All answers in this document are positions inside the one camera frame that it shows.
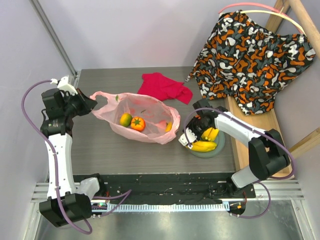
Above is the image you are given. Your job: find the red cloth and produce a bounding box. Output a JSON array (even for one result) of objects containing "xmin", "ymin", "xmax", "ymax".
[{"xmin": 137, "ymin": 72, "xmax": 193, "ymax": 105}]

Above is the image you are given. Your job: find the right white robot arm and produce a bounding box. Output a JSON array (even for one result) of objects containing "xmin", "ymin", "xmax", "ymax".
[{"xmin": 179, "ymin": 99, "xmax": 291, "ymax": 198}]

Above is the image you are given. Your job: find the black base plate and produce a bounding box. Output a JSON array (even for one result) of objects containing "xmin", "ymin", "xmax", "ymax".
[{"xmin": 100, "ymin": 172, "xmax": 256, "ymax": 205}]

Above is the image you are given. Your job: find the pink hoop tube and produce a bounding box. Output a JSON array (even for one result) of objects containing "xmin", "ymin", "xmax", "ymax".
[{"xmin": 218, "ymin": 2, "xmax": 283, "ymax": 15}]

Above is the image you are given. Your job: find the aluminium rail frame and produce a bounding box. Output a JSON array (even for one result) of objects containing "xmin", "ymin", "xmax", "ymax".
[{"xmin": 29, "ymin": 0, "xmax": 306, "ymax": 240}]

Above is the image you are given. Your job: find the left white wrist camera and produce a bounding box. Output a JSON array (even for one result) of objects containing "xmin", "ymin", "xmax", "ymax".
[{"xmin": 50, "ymin": 75, "xmax": 78, "ymax": 96}]

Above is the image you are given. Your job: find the large yellow banana bunch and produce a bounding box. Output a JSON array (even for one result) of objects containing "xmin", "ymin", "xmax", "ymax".
[{"xmin": 191, "ymin": 141, "xmax": 217, "ymax": 153}]

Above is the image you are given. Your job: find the cream hoop tube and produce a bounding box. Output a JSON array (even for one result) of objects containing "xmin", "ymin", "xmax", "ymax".
[{"xmin": 241, "ymin": 9, "xmax": 307, "ymax": 36}]

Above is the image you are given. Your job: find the patterned orange black fabric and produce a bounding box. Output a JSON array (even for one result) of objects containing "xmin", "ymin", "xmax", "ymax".
[{"xmin": 187, "ymin": 10, "xmax": 316, "ymax": 116}]

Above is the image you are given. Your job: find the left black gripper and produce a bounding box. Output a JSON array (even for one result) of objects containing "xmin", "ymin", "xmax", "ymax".
[{"xmin": 62, "ymin": 88, "xmax": 97, "ymax": 118}]

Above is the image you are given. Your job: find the grey-green plate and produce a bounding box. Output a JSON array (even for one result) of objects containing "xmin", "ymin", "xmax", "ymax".
[{"xmin": 186, "ymin": 131, "xmax": 226, "ymax": 158}]

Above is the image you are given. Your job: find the green orange fake mango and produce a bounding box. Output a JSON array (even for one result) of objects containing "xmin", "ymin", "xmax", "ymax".
[{"xmin": 119, "ymin": 113, "xmax": 133, "ymax": 128}]

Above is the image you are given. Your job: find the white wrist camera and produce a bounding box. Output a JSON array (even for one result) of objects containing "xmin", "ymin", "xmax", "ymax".
[
  {"xmin": 178, "ymin": 127, "xmax": 197, "ymax": 149},
  {"xmin": 50, "ymin": 75, "xmax": 78, "ymax": 96}
]

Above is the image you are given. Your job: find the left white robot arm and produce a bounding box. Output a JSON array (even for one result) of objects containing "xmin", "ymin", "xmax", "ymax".
[{"xmin": 39, "ymin": 88, "xmax": 107, "ymax": 228}]

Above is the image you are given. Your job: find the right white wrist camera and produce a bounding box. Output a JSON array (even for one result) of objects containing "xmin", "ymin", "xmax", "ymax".
[{"xmin": 178, "ymin": 127, "xmax": 197, "ymax": 149}]

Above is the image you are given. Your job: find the small yellow banana bunch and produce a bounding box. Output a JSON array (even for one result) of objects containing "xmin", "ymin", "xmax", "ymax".
[{"xmin": 201, "ymin": 127, "xmax": 219, "ymax": 142}]

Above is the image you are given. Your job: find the pink plastic bag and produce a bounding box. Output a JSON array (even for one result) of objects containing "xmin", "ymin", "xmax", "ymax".
[{"xmin": 90, "ymin": 91, "xmax": 181, "ymax": 145}]

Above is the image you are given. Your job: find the yellow fake fruit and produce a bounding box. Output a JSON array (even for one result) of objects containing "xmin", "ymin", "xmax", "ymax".
[{"xmin": 165, "ymin": 121, "xmax": 173, "ymax": 132}]

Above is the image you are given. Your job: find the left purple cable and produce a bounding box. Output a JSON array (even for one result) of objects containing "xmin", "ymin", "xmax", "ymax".
[{"xmin": 20, "ymin": 79, "xmax": 132, "ymax": 235}]

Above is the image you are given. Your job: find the orange fake persimmon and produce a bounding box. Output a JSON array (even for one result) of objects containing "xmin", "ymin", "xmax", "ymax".
[{"xmin": 130, "ymin": 117, "xmax": 146, "ymax": 132}]

